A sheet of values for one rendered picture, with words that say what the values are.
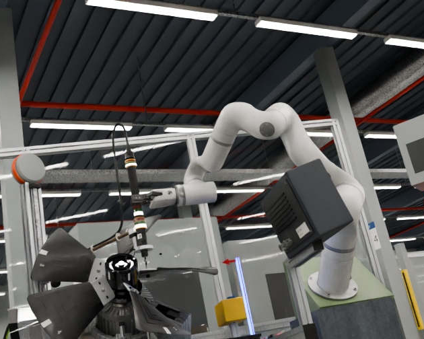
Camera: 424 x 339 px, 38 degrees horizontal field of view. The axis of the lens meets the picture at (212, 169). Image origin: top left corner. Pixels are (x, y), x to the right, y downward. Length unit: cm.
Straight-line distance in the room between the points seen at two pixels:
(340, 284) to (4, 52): 594
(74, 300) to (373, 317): 105
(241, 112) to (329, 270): 67
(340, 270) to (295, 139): 51
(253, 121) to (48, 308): 94
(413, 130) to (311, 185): 450
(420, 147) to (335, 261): 379
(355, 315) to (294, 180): 82
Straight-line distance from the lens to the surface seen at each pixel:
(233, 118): 221
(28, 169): 301
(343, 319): 226
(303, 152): 217
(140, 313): 206
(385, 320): 233
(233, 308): 255
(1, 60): 760
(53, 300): 216
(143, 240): 231
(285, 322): 313
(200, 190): 238
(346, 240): 227
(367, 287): 247
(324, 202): 161
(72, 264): 237
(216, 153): 228
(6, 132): 716
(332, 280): 235
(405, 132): 609
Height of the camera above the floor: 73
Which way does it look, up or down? 20 degrees up
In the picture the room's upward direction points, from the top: 11 degrees counter-clockwise
